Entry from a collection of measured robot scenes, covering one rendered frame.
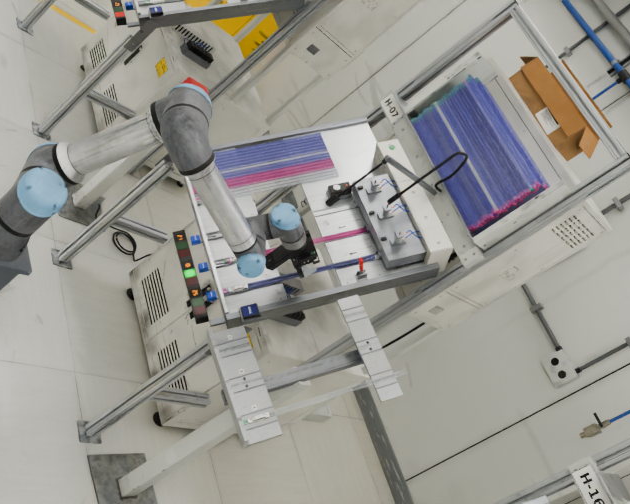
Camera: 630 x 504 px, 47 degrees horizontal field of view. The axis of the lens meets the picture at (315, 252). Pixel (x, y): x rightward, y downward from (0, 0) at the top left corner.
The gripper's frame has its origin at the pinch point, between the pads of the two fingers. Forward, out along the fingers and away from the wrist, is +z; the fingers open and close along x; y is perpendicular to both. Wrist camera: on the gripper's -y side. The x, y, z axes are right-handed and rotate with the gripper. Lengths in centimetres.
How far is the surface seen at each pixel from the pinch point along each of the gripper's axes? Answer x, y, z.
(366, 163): 39, 36, 10
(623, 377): -33, 121, 138
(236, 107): 135, -2, 60
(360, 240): 7.7, 22.5, 6.7
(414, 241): -1.1, 38.2, 4.5
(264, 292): -3.0, -12.5, -2.4
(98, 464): -24, -86, 30
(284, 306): -9.9, -8.0, -1.9
